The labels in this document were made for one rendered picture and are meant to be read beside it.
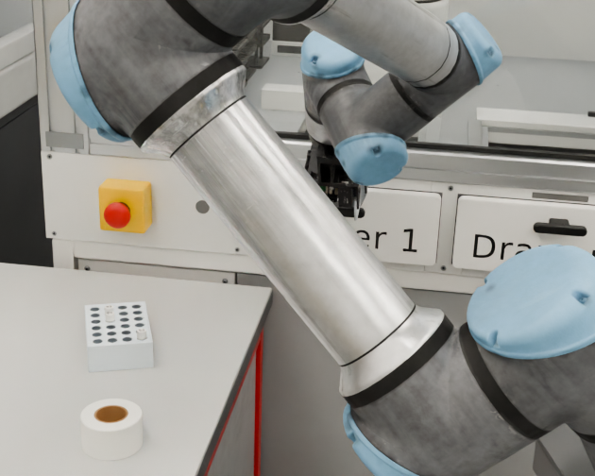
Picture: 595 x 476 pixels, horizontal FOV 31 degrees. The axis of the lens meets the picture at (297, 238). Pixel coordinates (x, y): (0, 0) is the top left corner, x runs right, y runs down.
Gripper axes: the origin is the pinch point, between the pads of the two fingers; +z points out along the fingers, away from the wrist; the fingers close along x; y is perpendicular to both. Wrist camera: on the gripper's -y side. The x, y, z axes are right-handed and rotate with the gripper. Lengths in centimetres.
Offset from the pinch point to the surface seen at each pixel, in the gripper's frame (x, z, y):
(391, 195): 7.2, -0.1, -1.6
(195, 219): -22.6, 6.7, 1.0
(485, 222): 21.2, 2.3, 0.1
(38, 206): -83, 82, -48
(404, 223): 9.5, 3.3, 0.8
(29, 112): -83, 62, -61
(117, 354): -25.3, -5.6, 30.9
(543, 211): 29.2, 0.3, -1.4
